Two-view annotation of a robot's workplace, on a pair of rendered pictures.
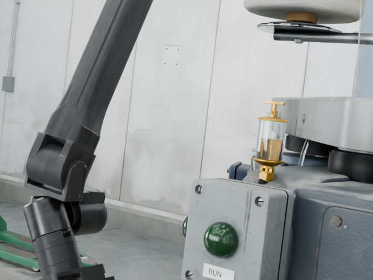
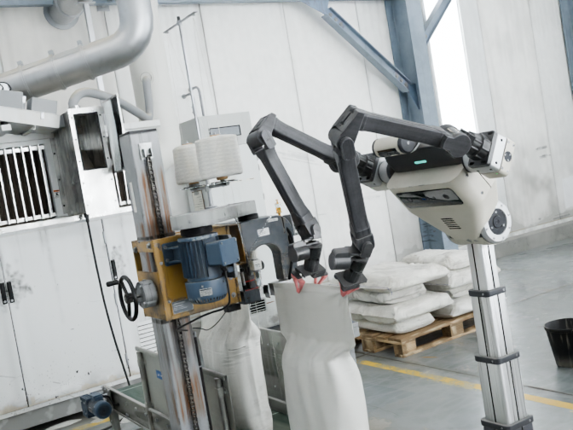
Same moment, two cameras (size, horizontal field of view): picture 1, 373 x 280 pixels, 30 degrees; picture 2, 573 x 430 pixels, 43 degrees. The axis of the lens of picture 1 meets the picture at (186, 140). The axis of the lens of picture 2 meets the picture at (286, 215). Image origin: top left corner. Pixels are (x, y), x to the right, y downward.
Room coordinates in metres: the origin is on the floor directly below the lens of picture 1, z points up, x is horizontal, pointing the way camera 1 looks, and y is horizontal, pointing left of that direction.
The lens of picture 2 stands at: (3.43, 1.16, 1.49)
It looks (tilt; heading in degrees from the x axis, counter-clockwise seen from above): 3 degrees down; 203
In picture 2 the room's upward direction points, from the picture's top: 10 degrees counter-clockwise
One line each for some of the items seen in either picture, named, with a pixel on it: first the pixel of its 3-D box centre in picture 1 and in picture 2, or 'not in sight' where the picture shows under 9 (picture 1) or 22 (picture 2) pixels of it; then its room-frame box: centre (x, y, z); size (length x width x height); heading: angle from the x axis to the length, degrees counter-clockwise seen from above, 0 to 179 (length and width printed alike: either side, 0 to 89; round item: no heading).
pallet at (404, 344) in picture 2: not in sight; (420, 324); (-2.52, -0.36, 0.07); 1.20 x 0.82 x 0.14; 147
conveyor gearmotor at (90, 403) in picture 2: not in sight; (99, 403); (0.04, -1.69, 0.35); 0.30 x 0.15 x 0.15; 55
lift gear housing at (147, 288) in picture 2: not in sight; (145, 293); (1.10, -0.49, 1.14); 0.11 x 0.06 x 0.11; 55
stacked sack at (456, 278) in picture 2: not in sight; (457, 275); (-2.66, -0.02, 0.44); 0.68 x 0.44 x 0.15; 145
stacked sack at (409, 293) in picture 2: not in sight; (384, 291); (-2.24, -0.54, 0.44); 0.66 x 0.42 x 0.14; 49
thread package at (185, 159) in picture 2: not in sight; (190, 163); (0.82, -0.35, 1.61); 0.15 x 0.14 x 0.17; 55
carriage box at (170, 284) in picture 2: not in sight; (185, 271); (0.93, -0.40, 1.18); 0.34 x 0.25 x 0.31; 145
